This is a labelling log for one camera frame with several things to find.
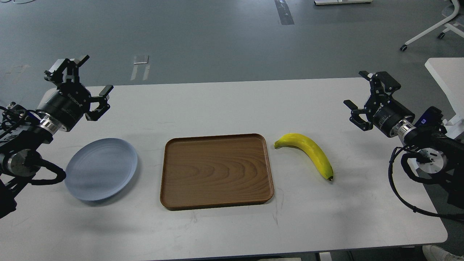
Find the blue round plate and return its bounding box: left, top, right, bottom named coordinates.
left=64, top=138, right=138, bottom=202

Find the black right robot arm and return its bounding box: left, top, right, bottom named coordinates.
left=344, top=71, right=463, bottom=221

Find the white chair base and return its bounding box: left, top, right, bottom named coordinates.
left=399, top=0, right=464, bottom=52

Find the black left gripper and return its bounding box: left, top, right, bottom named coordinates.
left=37, top=55, right=114, bottom=132

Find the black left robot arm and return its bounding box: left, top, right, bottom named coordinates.
left=0, top=55, right=114, bottom=218

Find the yellow banana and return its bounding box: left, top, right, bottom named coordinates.
left=274, top=133, right=334, bottom=182

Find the brown wooden tray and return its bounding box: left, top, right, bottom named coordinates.
left=159, top=133, right=274, bottom=211

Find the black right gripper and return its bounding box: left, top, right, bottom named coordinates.
left=343, top=71, right=415, bottom=138

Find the white shoe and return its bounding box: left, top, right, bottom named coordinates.
left=422, top=245, right=464, bottom=261

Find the white side table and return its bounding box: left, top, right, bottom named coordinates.
left=425, top=57, right=464, bottom=134

